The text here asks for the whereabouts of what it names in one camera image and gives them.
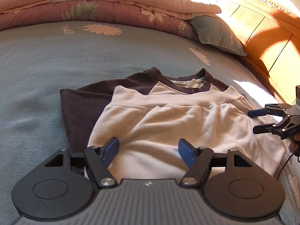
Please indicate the person's right hand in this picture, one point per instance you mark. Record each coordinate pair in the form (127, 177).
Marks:
(293, 145)

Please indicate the blue floral bed sheet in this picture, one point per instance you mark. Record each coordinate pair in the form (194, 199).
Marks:
(44, 182)

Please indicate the pink floral folded quilt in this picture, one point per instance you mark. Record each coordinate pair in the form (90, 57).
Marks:
(171, 16)

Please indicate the blue-green flower pillow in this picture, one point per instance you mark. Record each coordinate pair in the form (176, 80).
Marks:
(215, 32)

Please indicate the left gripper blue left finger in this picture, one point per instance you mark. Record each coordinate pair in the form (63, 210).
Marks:
(98, 159)

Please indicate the black and cream raglan sweatshirt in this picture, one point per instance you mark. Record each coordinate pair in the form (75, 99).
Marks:
(149, 113)

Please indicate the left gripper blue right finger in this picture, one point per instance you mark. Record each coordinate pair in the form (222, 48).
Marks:
(198, 161)

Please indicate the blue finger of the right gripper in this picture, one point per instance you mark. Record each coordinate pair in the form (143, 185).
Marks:
(270, 109)
(275, 129)

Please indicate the wooden headboard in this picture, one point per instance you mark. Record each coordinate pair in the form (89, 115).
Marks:
(269, 34)

